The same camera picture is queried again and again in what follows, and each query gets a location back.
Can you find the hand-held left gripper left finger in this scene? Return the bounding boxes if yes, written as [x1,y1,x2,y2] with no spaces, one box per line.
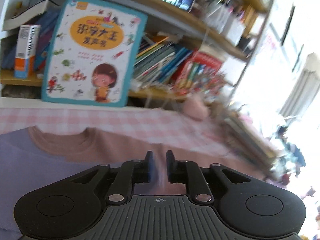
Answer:
[67,151,155,203]

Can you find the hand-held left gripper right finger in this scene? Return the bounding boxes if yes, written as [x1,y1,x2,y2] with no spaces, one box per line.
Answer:
[166,150,253,203]

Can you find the pink and purple sweater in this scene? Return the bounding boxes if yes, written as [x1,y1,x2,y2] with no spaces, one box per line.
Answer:
[0,126,273,240]

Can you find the pink checked table mat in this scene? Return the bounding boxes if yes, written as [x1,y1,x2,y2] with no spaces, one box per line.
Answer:
[0,106,250,160]

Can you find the pink plush pouch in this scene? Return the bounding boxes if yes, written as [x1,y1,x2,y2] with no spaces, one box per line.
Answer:
[184,96,209,120]

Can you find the colourful paper flower bouquet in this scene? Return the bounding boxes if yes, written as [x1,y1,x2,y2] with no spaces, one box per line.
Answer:
[197,72,227,98]

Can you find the row of standing hardcover books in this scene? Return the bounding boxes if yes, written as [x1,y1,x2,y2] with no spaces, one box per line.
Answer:
[175,62,215,90]

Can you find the row of thin picture books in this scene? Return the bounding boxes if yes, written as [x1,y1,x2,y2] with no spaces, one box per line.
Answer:
[132,34,198,85]

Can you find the red thick dictionary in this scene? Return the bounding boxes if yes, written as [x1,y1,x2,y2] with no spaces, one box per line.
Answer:
[192,52,224,71]

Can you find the teal children's sound book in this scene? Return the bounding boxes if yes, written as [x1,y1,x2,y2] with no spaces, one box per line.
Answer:
[41,0,148,108]

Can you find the white storage box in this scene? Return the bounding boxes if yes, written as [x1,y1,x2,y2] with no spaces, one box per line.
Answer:
[225,17,247,47]

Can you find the white and wooden bookshelf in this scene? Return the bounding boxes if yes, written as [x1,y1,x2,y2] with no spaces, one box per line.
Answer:
[0,0,278,105]

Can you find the clear pen holder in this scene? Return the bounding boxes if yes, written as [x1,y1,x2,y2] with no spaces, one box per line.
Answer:
[204,0,234,34]

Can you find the stack of blue books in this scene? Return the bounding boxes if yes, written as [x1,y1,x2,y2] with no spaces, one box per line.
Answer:
[0,9,62,75]

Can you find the orange and white carton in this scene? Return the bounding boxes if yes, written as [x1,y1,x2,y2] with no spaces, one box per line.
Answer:
[14,24,41,78]

